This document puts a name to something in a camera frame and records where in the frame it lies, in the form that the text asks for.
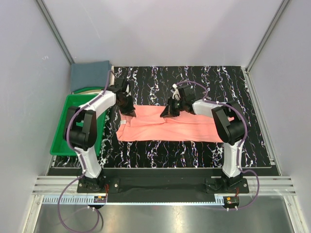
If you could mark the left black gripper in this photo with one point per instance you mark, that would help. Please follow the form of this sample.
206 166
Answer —
129 111

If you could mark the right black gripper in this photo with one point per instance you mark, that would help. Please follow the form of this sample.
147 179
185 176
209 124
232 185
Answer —
168 111

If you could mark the pink t-shirt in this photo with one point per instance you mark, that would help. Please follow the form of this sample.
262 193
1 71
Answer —
147 125

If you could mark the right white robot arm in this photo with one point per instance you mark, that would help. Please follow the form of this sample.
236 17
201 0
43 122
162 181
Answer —
230 125

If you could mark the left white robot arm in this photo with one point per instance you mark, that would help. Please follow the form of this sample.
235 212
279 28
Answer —
80 130

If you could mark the black marble pattern mat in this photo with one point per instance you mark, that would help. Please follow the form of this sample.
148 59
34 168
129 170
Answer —
149 86

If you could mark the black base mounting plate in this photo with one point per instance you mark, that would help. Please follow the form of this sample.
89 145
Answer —
161 185

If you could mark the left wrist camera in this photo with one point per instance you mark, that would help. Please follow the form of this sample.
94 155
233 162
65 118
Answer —
128 90

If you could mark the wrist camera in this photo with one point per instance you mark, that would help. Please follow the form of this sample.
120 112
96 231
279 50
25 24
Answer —
128 90
175 92

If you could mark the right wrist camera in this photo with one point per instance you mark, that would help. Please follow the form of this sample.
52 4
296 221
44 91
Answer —
175 92

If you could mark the aluminium rail frame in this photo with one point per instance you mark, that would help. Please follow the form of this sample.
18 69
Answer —
167 203

